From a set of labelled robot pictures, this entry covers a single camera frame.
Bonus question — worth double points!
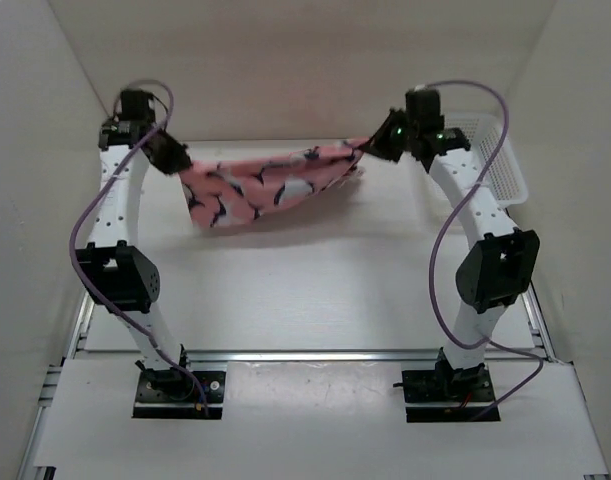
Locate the pink shark print shorts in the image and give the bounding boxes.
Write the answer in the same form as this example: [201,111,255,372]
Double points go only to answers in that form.
[178,138,365,229]

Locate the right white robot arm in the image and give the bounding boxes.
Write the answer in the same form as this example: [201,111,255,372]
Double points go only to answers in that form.
[361,87,540,400]

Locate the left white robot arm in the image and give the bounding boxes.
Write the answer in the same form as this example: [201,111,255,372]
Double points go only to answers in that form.
[69,82,199,401]

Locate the white plastic basket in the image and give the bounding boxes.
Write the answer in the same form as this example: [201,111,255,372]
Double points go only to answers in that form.
[445,113,528,208]

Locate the right aluminium rail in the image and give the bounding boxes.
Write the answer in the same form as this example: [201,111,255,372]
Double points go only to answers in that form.
[522,285,557,362]

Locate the aluminium rail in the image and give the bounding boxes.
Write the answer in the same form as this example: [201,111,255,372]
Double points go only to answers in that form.
[522,285,557,362]
[70,348,545,363]
[16,293,94,480]

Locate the front aluminium rail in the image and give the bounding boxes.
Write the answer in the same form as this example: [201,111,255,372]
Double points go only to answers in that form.
[70,348,545,363]

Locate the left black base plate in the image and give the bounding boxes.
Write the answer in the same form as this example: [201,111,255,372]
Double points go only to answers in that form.
[132,362,226,420]

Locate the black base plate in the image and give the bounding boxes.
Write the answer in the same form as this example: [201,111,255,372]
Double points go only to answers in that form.
[393,368,501,423]
[132,362,226,420]

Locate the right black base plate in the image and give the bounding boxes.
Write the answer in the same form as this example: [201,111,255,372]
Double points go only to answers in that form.
[393,368,501,423]

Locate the left aluminium rail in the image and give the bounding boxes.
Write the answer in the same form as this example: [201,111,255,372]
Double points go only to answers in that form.
[16,293,94,480]

